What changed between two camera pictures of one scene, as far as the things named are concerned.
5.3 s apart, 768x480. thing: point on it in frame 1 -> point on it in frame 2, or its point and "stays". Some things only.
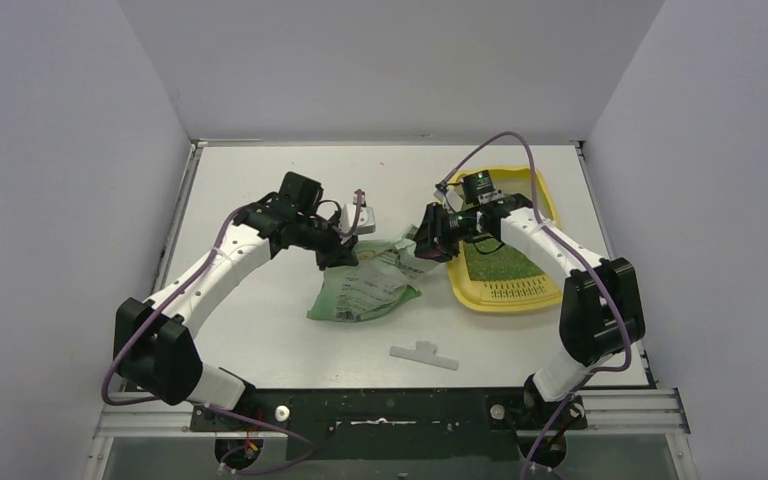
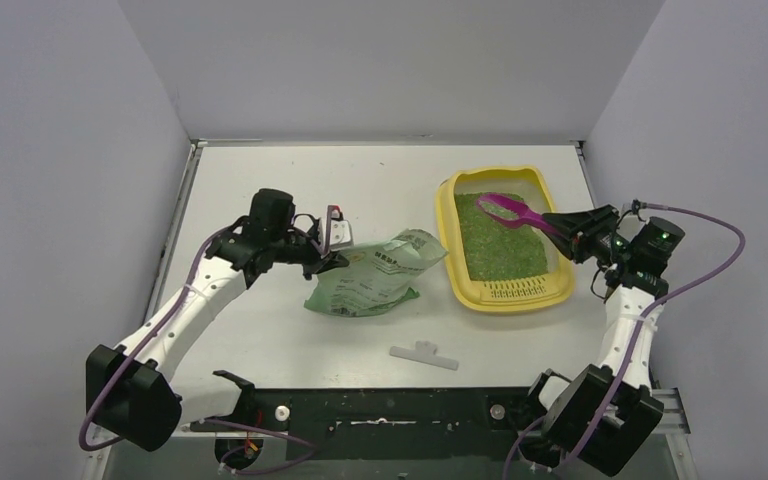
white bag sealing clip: (424, 352) stays
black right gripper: (432, 230) -> (582, 234)
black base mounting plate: (394, 425) stays
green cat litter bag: (377, 282) stays
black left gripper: (339, 254) -> (321, 263)
